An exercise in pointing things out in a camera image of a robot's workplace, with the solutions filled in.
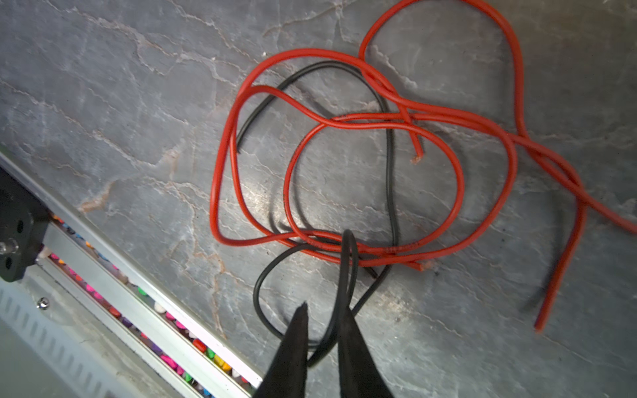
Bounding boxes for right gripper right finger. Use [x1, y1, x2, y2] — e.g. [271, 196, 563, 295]
[338, 308, 393, 398]

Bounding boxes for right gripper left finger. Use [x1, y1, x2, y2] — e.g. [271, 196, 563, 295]
[253, 303, 309, 398]

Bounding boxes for black cable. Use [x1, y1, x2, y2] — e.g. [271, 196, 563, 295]
[235, 60, 401, 369]

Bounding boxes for red cables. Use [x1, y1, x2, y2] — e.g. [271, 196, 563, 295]
[208, 0, 637, 333]

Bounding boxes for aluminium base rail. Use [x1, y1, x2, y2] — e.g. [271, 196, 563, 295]
[1, 149, 262, 397]

